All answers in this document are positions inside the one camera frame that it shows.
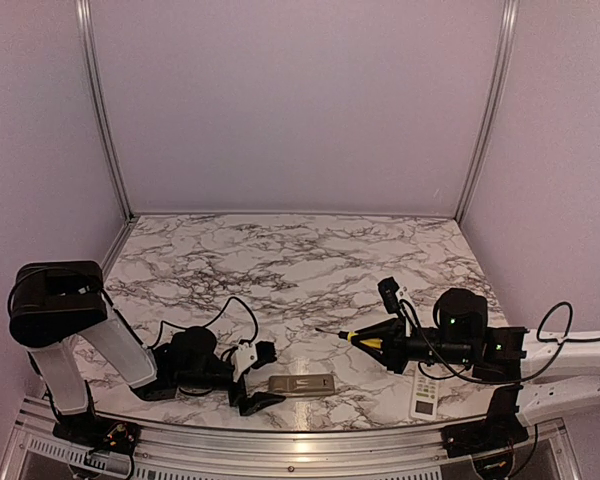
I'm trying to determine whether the right aluminium frame post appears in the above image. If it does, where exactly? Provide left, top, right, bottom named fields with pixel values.
left=454, top=0, right=520, bottom=225

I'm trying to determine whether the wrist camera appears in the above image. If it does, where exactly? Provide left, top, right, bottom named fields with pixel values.
left=377, top=277, right=413, bottom=336
left=231, top=341, right=277, bottom=382

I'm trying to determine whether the yellow handle screwdriver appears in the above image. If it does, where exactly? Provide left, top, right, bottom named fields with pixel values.
left=315, top=327, right=382, bottom=350

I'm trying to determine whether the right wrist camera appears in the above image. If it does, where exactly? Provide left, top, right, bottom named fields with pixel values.
left=377, top=277, right=413, bottom=336

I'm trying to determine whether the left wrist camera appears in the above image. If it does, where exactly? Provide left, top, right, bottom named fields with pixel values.
left=231, top=341, right=277, bottom=382

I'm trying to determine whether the left aluminium frame post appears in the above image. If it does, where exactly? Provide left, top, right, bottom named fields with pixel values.
left=75, top=0, right=134, bottom=223

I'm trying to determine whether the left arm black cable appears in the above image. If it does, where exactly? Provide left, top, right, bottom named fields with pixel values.
left=157, top=296, right=260, bottom=351

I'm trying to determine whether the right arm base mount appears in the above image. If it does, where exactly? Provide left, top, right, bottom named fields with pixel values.
left=441, top=385, right=529, bottom=458

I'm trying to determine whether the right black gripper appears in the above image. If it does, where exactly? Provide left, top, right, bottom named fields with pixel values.
left=351, top=316, right=474, bottom=376

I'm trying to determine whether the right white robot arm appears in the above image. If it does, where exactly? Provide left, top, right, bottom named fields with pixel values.
left=339, top=278, right=600, bottom=387

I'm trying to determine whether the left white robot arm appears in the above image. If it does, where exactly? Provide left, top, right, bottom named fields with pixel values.
left=7, top=261, right=285, bottom=445

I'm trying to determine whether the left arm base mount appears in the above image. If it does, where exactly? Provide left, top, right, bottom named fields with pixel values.
left=50, top=392, right=141, bottom=456

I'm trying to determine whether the aluminium frame post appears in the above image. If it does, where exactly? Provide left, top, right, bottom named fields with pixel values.
left=454, top=0, right=520, bottom=225
left=75, top=0, right=134, bottom=223

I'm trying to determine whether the front aluminium table rail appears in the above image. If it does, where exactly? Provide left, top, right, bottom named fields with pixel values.
left=0, top=398, right=581, bottom=479

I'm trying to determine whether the white remote control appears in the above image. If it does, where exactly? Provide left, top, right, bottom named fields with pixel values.
left=409, top=369, right=439, bottom=422
left=268, top=374, right=335, bottom=397

